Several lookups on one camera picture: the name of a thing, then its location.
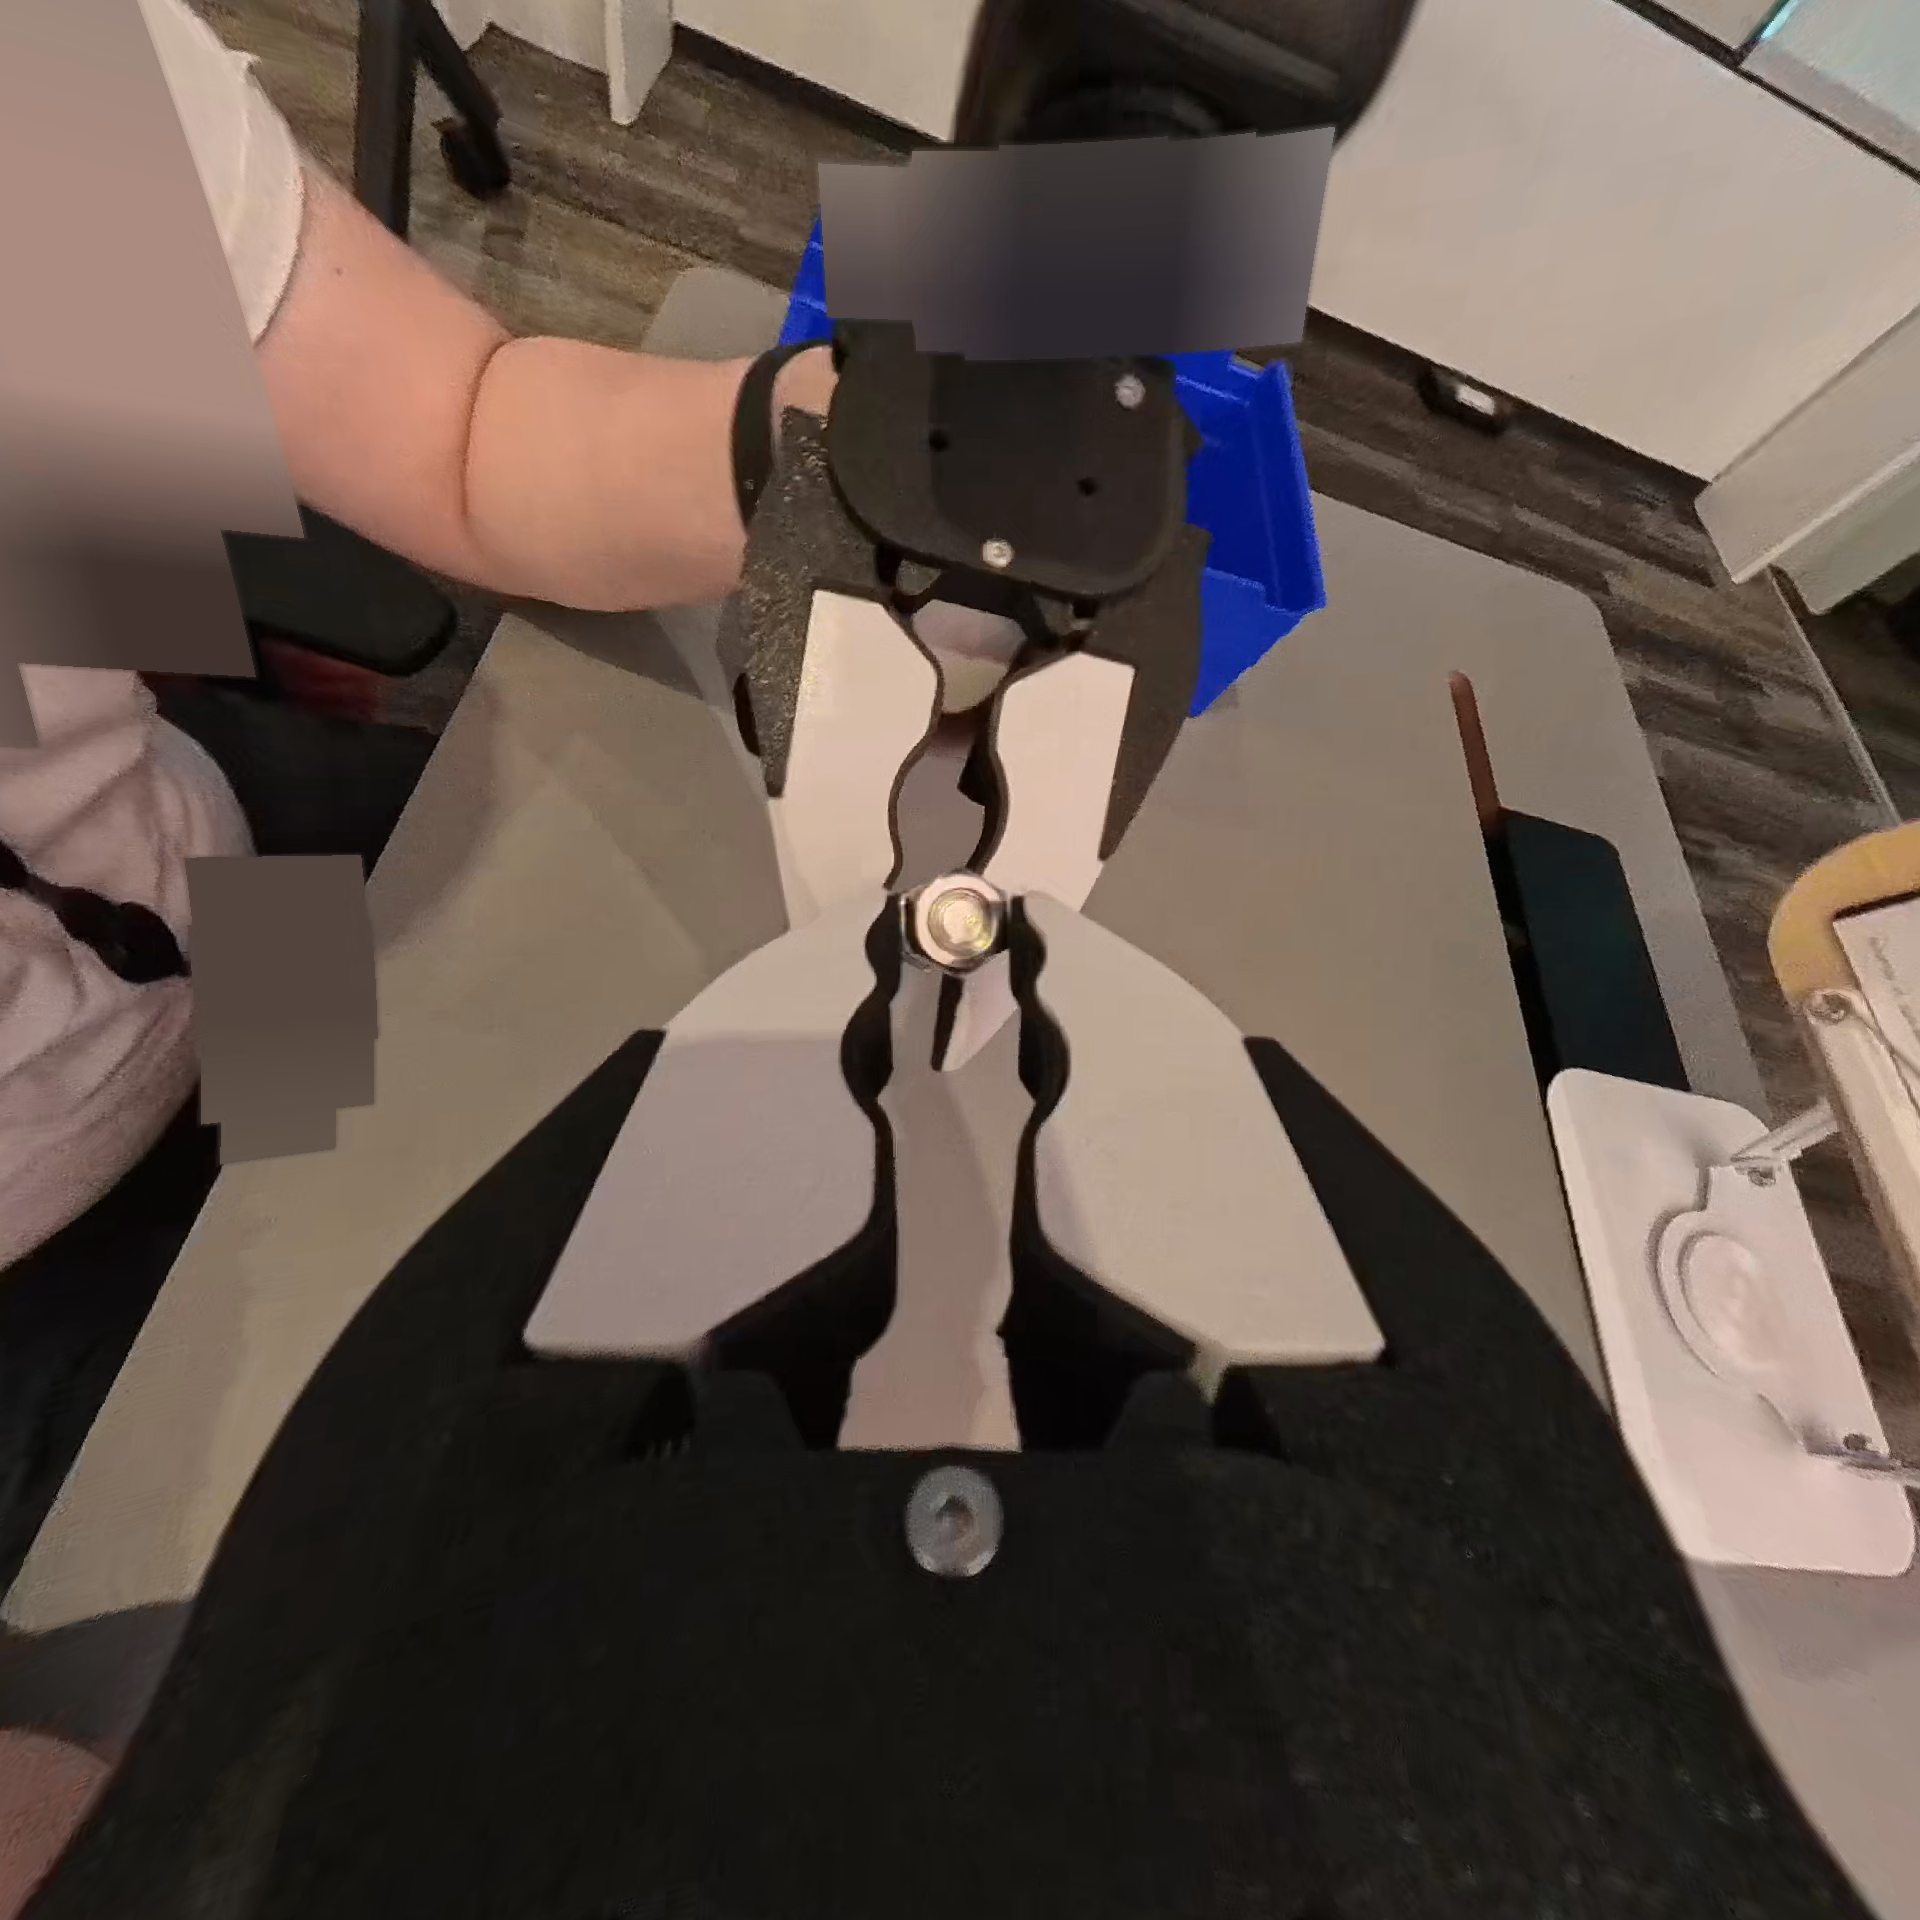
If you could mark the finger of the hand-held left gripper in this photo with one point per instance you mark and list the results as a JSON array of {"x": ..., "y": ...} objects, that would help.
[
  {"x": 846, "y": 767},
  {"x": 1067, "y": 767}
]

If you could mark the black phone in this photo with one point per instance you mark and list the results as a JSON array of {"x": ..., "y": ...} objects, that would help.
[{"x": 1591, "y": 961}]

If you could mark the blue plastic bin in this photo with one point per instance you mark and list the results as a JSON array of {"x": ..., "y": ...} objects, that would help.
[{"x": 1261, "y": 541}]

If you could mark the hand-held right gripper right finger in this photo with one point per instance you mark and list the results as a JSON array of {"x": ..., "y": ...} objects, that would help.
[{"x": 1200, "y": 1200}]

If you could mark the black wristwatch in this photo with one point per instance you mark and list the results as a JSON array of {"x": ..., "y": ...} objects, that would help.
[{"x": 775, "y": 434}]

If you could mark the black screen stand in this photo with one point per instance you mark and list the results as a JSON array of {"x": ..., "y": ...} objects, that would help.
[{"x": 406, "y": 106}]

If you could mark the white board stand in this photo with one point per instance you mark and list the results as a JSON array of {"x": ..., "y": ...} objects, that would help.
[{"x": 1741, "y": 1322}]

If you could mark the black floor box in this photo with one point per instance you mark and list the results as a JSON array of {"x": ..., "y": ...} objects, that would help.
[{"x": 1461, "y": 396}]

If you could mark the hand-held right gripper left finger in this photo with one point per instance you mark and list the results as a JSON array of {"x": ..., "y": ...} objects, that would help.
[{"x": 707, "y": 1200}]

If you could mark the person's left hand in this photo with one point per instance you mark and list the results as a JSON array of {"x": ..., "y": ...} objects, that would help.
[{"x": 976, "y": 645}]

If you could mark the instruction poster board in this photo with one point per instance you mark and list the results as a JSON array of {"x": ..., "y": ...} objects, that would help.
[{"x": 1845, "y": 991}]

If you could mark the person's left forearm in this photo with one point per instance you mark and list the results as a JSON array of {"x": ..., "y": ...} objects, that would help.
[{"x": 511, "y": 468}]

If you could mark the silver hex nut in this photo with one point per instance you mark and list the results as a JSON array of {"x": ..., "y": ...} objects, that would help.
[{"x": 960, "y": 922}]

